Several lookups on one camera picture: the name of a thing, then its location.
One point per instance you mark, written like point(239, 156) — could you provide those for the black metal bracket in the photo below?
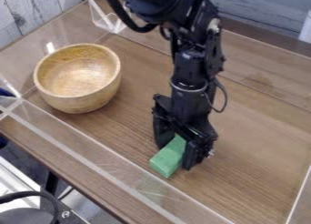
point(67, 214)

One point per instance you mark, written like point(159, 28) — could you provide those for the clear acrylic barrier wall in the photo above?
point(253, 182)

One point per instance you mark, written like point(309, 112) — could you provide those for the brown wooden bowl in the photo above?
point(77, 78)

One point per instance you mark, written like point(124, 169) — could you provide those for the green rectangular block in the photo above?
point(165, 161)

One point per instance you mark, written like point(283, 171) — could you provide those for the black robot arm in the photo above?
point(191, 25)

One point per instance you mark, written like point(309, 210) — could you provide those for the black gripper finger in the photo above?
point(163, 130)
point(196, 150)

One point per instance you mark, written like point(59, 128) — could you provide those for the black table leg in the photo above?
point(52, 183)

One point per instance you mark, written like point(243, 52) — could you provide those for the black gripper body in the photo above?
point(188, 107)

